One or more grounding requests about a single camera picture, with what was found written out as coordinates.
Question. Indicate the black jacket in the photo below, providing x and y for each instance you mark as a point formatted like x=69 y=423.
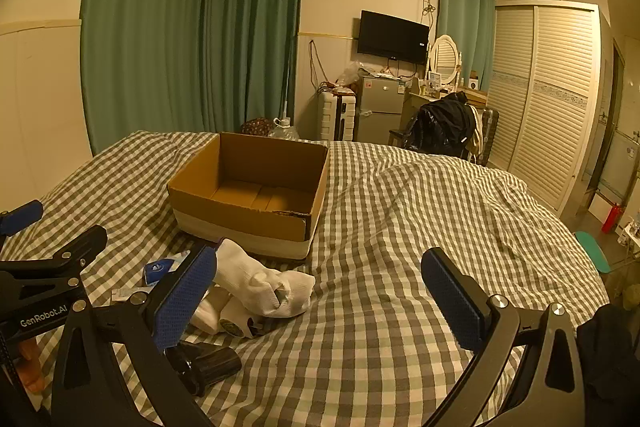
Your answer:
x=442 y=122

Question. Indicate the white sock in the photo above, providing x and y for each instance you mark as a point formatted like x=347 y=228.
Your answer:
x=265 y=289

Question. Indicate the black cylindrical case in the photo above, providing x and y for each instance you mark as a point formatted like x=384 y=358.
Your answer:
x=210 y=362

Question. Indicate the narrow green curtain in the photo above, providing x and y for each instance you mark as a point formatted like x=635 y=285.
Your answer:
x=465 y=17

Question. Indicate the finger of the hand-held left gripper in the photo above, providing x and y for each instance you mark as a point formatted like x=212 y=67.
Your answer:
x=75 y=252
x=20 y=214

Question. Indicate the wide green curtain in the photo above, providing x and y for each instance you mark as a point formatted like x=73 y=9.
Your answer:
x=145 y=37

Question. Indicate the blue tissue packet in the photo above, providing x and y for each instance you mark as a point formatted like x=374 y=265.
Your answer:
x=160 y=269

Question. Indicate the wooden dressing table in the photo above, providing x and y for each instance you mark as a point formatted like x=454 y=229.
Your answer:
x=417 y=99

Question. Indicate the brown patterned bag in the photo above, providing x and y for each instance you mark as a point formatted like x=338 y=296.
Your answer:
x=256 y=126

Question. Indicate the green topped stool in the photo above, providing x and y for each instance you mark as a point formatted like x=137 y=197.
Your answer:
x=592 y=252

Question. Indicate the white louvered wardrobe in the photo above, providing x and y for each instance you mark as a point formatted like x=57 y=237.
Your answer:
x=545 y=102

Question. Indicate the white suitcase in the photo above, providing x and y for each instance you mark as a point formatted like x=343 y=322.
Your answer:
x=335 y=117

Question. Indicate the white oval mirror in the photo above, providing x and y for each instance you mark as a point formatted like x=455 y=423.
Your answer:
x=445 y=57

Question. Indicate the person's left hand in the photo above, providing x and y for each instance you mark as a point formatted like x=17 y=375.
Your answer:
x=34 y=367

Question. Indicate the cream tote bag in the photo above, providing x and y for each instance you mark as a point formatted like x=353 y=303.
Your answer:
x=477 y=129

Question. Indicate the grey mini fridge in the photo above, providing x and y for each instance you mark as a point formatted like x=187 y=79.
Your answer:
x=380 y=107

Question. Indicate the black wall television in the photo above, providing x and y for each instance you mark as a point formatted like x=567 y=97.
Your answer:
x=392 y=34

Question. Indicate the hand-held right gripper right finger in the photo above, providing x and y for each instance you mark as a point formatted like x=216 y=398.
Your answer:
x=450 y=292

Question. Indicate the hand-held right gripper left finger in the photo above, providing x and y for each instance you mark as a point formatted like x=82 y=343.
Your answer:
x=185 y=302

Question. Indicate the grey checkered bed blanket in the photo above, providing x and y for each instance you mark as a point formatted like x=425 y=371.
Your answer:
x=375 y=307

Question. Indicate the dark cloth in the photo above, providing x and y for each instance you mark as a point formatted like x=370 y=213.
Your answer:
x=607 y=352

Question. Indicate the clear water jug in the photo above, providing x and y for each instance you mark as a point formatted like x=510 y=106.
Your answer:
x=284 y=129

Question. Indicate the silver suitcase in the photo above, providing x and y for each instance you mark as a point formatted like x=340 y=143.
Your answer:
x=491 y=137

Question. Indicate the dark chair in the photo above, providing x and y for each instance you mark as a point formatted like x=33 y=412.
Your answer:
x=396 y=138

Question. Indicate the red fire extinguisher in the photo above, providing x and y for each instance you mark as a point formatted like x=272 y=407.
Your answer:
x=612 y=217

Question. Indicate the brown cardboard box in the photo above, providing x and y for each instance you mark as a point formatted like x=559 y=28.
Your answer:
x=260 y=227

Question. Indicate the clear plastic bag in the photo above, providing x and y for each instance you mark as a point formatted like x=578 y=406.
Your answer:
x=356 y=72

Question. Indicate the white cylinder with round end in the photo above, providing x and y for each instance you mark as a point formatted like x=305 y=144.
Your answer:
x=235 y=324

